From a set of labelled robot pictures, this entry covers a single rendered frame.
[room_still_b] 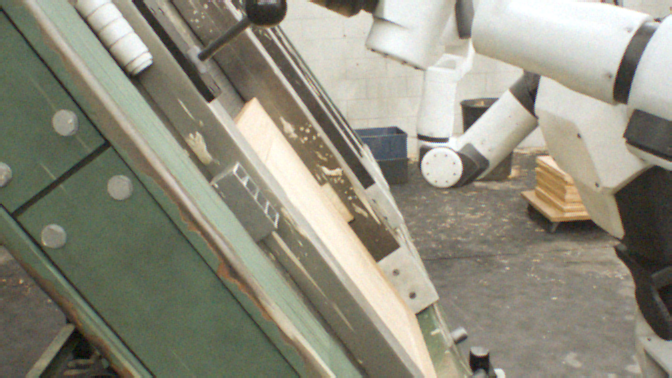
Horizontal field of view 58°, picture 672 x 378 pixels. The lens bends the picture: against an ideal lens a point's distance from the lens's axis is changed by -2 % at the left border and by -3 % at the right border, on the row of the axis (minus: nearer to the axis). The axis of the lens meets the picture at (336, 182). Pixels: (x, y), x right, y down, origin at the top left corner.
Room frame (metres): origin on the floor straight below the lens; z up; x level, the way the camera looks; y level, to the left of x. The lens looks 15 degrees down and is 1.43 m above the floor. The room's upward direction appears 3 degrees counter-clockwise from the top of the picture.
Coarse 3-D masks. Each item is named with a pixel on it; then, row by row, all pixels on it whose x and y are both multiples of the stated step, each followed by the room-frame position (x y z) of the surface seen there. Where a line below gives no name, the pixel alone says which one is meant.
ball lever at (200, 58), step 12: (252, 0) 0.55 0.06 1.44; (264, 0) 0.55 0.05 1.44; (276, 0) 0.55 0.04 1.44; (252, 12) 0.55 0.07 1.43; (264, 12) 0.55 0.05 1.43; (276, 12) 0.55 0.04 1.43; (240, 24) 0.58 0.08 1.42; (252, 24) 0.58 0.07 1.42; (264, 24) 0.56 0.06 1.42; (276, 24) 0.56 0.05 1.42; (228, 36) 0.59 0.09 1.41; (192, 48) 0.61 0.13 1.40; (216, 48) 0.60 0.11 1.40; (192, 60) 0.61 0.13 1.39; (204, 60) 0.61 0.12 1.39; (204, 72) 0.62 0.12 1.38
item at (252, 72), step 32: (192, 0) 1.01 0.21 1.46; (224, 0) 1.02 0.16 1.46; (224, 32) 1.02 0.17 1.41; (224, 64) 1.02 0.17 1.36; (256, 64) 1.02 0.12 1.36; (256, 96) 1.02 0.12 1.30; (288, 96) 1.02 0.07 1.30; (288, 128) 1.02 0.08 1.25; (320, 160) 1.02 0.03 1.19; (352, 192) 1.02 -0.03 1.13; (352, 224) 1.02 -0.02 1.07; (384, 224) 1.02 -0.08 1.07; (384, 256) 1.02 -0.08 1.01; (416, 288) 1.02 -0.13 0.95
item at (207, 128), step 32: (128, 0) 0.59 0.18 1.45; (160, 64) 0.59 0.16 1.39; (160, 96) 0.59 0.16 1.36; (192, 96) 0.59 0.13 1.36; (192, 128) 0.59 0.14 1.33; (224, 128) 0.59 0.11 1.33; (224, 160) 0.59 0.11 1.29; (256, 160) 0.62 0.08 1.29; (288, 224) 0.60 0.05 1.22; (288, 256) 0.60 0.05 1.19; (320, 256) 0.60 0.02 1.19; (320, 288) 0.60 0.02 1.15; (352, 288) 0.62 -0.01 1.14; (352, 320) 0.60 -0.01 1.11; (352, 352) 0.60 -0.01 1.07; (384, 352) 0.60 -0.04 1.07
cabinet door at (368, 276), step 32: (256, 128) 0.85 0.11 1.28; (288, 160) 0.93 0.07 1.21; (288, 192) 0.78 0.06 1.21; (320, 192) 0.98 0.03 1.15; (320, 224) 0.82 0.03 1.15; (352, 256) 0.88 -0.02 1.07; (384, 288) 0.94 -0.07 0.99; (384, 320) 0.78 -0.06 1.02; (416, 320) 1.00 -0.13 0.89; (416, 352) 0.82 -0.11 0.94
